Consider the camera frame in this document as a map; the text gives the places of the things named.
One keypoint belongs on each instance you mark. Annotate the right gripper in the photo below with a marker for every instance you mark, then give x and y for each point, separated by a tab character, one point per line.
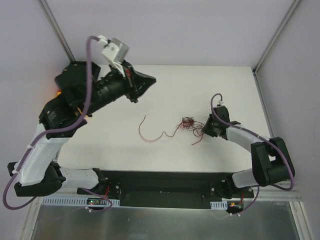
210	127

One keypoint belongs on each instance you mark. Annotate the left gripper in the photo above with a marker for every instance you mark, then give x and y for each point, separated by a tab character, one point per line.
131	85

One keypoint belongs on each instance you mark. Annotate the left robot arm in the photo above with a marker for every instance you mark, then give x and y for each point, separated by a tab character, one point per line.
39	175

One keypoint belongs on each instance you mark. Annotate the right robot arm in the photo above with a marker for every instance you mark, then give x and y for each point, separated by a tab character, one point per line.
270	159

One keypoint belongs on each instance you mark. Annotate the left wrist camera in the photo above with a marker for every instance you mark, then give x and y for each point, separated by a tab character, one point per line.
115	51

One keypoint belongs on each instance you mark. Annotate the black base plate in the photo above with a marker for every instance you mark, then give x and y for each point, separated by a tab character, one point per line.
156	189

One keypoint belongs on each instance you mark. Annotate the right white cable duct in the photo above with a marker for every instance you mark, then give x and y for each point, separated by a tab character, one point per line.
219	205

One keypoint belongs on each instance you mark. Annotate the white cable duct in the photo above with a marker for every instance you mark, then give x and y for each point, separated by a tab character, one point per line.
219	205
65	201

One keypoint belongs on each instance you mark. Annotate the left aluminium frame post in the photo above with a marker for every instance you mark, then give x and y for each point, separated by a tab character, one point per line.
56	28

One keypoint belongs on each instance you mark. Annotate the aluminium frame post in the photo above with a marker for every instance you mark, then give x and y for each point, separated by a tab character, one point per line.
277	34
56	28

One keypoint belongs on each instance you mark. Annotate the left white cable duct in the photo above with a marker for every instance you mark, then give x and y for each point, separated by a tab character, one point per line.
65	201

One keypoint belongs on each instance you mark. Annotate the right aluminium frame post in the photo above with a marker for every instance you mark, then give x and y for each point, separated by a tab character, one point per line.
277	34

